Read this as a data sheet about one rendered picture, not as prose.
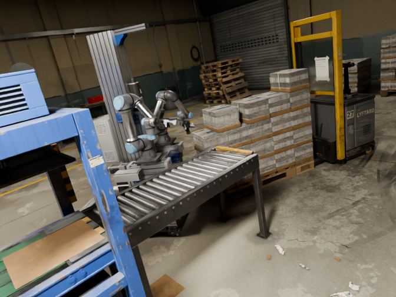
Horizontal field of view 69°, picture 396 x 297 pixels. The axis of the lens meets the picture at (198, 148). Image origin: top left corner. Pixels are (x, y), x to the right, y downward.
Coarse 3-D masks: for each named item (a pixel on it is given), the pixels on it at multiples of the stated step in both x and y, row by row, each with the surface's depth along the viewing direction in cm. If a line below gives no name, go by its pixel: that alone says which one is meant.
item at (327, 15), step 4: (328, 12) 323; (312, 16) 345; (316, 16) 339; (320, 16) 335; (324, 16) 329; (328, 16) 324; (300, 20) 364; (304, 20) 358; (308, 20) 352; (312, 20) 346; (316, 20) 341; (320, 20) 338; (296, 24) 372; (300, 24) 366
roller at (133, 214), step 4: (120, 204) 201; (120, 208) 198; (124, 208) 195; (128, 208) 193; (124, 212) 193; (128, 212) 190; (132, 212) 187; (136, 212) 186; (132, 216) 186; (136, 216) 182; (140, 216) 180
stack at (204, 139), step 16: (240, 128) 323; (256, 128) 332; (272, 128) 340; (208, 144) 312; (224, 144) 320; (256, 144) 336; (272, 144) 344; (288, 144) 353; (272, 160) 350; (288, 160) 359; (272, 176) 355; (288, 176) 365; (224, 192) 336
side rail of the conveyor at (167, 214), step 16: (256, 160) 243; (224, 176) 218; (240, 176) 231; (192, 192) 198; (208, 192) 208; (160, 208) 185; (176, 208) 190; (192, 208) 199; (144, 224) 174; (160, 224) 182
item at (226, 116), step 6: (222, 108) 322; (228, 108) 316; (234, 108) 314; (210, 114) 319; (216, 114) 308; (222, 114) 310; (228, 114) 313; (234, 114) 316; (210, 120) 323; (216, 120) 310; (222, 120) 312; (228, 120) 315; (234, 120) 318; (216, 126) 311; (222, 126) 314
